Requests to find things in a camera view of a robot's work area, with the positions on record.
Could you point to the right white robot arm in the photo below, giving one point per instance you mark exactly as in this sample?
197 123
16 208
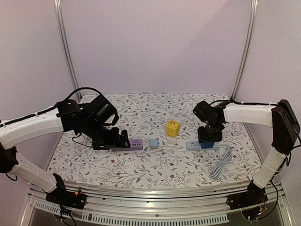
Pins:
278 116

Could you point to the right aluminium frame post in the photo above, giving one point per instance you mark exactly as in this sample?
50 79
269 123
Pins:
246 49

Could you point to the yellow cube plug adapter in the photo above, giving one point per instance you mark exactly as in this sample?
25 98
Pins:
172 128

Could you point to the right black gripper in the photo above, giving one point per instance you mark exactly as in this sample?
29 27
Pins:
209 135

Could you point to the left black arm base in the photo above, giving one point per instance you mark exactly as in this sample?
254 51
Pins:
68 197

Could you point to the grey-blue power strip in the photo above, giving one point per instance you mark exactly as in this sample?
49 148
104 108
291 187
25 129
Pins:
195 146

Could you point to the floral patterned table mat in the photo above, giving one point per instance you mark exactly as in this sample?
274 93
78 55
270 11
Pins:
145 116

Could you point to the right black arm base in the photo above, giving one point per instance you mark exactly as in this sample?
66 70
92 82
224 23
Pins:
252 196

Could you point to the aluminium front rail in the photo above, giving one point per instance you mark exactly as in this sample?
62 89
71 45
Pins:
195 206

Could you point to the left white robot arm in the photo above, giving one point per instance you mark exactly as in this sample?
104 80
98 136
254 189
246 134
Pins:
95 119

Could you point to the blue cube plug adapter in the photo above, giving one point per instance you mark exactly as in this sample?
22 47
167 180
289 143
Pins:
207 144

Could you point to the left aluminium frame post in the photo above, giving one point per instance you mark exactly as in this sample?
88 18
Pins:
65 45

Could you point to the small light blue adapter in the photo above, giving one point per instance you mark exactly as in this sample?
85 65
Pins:
153 143

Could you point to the aluminium frame post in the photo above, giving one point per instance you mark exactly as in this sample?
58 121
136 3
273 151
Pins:
246 49
65 45

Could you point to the purple power strip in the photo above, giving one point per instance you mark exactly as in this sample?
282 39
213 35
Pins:
135 145

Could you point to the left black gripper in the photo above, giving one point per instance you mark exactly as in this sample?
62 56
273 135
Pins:
113 141

